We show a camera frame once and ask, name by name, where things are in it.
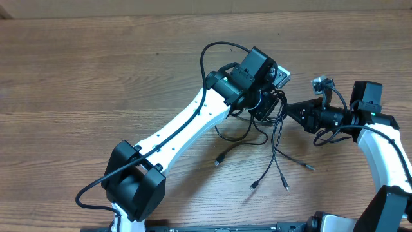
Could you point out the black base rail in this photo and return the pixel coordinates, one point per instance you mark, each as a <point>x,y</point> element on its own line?
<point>225,228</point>

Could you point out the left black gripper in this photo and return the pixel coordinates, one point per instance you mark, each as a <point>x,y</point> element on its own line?
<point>268,100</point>

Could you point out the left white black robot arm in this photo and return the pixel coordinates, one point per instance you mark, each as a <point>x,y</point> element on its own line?
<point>135,176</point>

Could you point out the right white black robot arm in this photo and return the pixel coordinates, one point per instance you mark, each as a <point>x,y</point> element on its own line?
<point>377,136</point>

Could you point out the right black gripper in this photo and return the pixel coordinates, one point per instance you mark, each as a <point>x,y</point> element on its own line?
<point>310,119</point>

